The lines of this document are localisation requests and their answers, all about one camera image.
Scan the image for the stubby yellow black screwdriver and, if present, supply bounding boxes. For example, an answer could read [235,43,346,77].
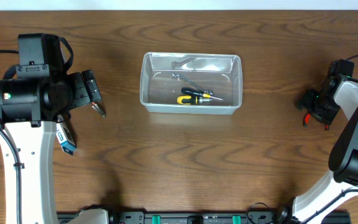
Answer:
[177,95,211,105]

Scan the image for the black orange nail puller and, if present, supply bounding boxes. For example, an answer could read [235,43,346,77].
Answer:
[92,101,106,118]

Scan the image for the clear plastic container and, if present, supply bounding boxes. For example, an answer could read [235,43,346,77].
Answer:
[140,52,242,114]

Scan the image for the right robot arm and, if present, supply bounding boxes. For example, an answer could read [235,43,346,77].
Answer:
[276,58,358,223]

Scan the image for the red handled pliers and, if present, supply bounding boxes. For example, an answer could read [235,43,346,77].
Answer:
[303,113,329,131]

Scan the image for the slim black yellow screwdriver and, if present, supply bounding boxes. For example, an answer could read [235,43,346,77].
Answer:
[181,87,224,101]

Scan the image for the silver combination wrench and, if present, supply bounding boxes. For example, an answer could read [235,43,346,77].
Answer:
[171,72,214,95]

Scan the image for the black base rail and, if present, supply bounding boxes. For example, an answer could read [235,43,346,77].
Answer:
[57,207,352,224]

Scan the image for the white blue cardboard box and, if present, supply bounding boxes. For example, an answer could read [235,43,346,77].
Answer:
[56,121,77,156]

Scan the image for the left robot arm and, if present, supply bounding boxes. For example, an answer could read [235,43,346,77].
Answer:
[0,64,101,223]

